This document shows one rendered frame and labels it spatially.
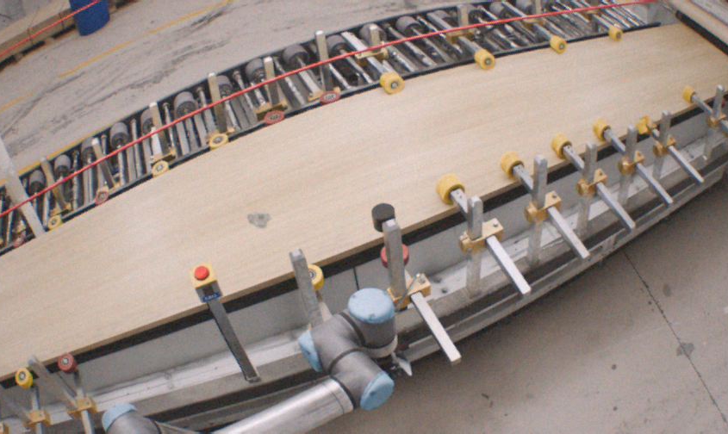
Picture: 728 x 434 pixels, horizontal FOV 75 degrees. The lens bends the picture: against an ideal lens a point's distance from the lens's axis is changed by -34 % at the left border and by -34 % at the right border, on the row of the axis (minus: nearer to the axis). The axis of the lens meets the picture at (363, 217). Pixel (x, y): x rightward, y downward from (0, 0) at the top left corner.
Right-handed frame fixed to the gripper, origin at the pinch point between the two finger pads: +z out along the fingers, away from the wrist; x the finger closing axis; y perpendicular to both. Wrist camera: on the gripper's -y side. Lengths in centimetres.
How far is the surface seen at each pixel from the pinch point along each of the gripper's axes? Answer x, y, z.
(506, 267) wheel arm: 44.3, -18.6, -2.3
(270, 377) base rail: -29.9, -26.0, 23.8
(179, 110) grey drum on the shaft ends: -39, -173, 12
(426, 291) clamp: 23.4, -29.8, 9.1
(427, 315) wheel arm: 20.1, -20.3, 7.7
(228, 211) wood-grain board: -25, -82, 4
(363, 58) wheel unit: 44, -141, -2
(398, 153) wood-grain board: 35, -83, 4
